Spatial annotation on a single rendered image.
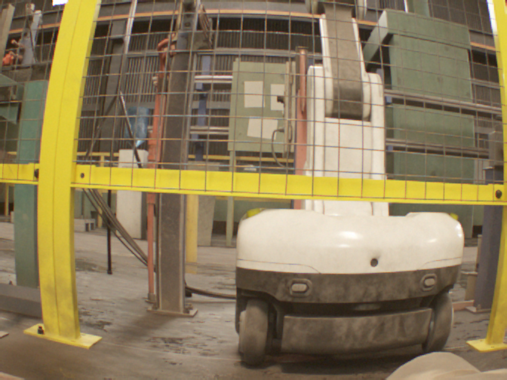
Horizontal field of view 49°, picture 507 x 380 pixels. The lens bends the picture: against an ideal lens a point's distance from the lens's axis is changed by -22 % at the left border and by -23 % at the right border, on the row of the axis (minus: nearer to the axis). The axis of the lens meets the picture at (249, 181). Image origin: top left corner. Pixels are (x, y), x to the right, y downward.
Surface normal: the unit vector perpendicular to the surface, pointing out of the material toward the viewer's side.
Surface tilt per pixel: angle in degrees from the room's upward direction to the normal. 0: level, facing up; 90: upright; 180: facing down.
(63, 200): 90
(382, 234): 52
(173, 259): 90
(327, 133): 94
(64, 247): 90
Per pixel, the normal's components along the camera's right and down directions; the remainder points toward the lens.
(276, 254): -0.61, -0.07
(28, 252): -0.03, -0.04
